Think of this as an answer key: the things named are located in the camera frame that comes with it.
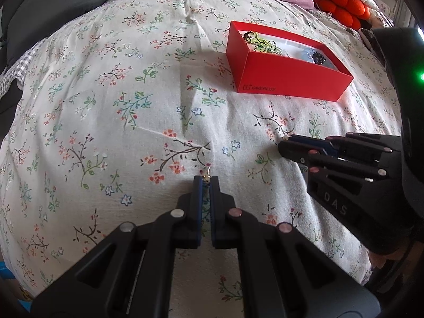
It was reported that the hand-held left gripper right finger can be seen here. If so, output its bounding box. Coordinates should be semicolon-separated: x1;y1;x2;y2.
209;176;380;318

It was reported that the dark brown cloth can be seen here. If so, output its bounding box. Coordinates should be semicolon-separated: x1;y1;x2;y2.
358;28;386;63

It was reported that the red cardboard box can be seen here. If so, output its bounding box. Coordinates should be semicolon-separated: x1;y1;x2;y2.
226;20;355;102

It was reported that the dark grey pillow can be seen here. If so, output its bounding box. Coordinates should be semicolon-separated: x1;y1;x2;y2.
0;0;110;73

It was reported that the floral bed sheet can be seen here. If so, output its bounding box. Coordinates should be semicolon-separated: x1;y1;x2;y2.
0;0;406;302

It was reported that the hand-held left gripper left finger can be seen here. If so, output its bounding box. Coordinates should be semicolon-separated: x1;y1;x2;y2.
31;175;204;318

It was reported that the grey gingham cloth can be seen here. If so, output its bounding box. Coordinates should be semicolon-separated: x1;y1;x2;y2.
0;45;40;93

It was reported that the orange plush cushion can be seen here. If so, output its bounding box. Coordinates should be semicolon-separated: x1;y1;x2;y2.
313;0;370;30

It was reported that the blue plastic object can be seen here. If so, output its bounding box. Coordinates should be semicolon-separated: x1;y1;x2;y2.
0;260;15;280

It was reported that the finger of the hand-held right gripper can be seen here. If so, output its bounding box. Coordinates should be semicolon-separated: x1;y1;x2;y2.
277;140;391;194
289;132;403;164

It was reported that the green beaded ornament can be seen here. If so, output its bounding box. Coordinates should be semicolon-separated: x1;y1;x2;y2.
253;36;282;55

